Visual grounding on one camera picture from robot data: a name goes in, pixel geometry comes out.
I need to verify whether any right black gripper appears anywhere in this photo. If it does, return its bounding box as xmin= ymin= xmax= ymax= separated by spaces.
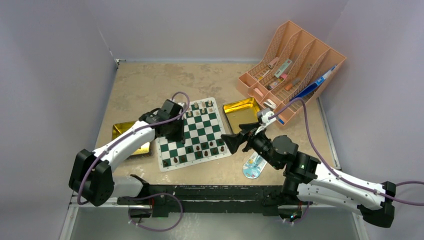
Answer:
xmin=221 ymin=121 xmax=281 ymax=170

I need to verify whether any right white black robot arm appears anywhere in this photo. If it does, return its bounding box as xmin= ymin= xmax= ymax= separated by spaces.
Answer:
xmin=221 ymin=123 xmax=396 ymax=228

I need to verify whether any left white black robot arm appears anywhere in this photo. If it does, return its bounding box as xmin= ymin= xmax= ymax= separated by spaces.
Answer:
xmin=68 ymin=99 xmax=188 ymax=207

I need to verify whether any green white chess board mat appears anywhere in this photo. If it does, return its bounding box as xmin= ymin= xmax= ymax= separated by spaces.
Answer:
xmin=155 ymin=97 xmax=232 ymax=172

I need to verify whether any white chess pieces row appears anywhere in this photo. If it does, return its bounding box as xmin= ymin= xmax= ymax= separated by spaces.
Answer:
xmin=185 ymin=100 xmax=216 ymax=119

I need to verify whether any blue packaged toy blister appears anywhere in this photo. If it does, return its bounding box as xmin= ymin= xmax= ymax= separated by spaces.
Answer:
xmin=242 ymin=152 xmax=267 ymax=180

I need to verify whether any right gold tin tray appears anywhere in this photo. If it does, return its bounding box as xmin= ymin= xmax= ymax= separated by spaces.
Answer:
xmin=222 ymin=97 xmax=261 ymax=134

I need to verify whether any gold tin tray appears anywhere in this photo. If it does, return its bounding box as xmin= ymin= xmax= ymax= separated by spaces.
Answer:
xmin=109 ymin=121 xmax=155 ymax=161
xmin=222 ymin=97 xmax=261 ymax=134

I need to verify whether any white stapler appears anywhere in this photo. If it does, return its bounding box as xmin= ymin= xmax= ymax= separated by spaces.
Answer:
xmin=263 ymin=98 xmax=277 ymax=110

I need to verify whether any left gold tin tray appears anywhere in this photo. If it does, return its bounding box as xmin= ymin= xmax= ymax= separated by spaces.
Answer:
xmin=109 ymin=121 xmax=155 ymax=161

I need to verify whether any teal white box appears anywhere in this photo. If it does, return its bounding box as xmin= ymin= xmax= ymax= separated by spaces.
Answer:
xmin=274 ymin=58 xmax=293 ymax=78

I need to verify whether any peach plastic file organizer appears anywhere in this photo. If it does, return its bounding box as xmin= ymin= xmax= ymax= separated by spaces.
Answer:
xmin=236 ymin=20 xmax=347 ymax=126

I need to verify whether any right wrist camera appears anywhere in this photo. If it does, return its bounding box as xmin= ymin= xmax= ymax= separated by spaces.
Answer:
xmin=255 ymin=108 xmax=277 ymax=135

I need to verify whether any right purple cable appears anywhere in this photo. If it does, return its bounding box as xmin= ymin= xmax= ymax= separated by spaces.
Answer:
xmin=271 ymin=97 xmax=424 ymax=207

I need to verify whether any purple cable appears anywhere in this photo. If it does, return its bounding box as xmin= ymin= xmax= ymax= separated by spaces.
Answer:
xmin=76 ymin=91 xmax=191 ymax=233
xmin=271 ymin=97 xmax=424 ymax=207

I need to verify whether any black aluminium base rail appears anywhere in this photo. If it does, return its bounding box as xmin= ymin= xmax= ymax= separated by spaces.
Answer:
xmin=111 ymin=184 xmax=307 ymax=218

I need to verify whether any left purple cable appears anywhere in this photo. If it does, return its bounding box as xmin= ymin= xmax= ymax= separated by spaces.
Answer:
xmin=76 ymin=91 xmax=191 ymax=233

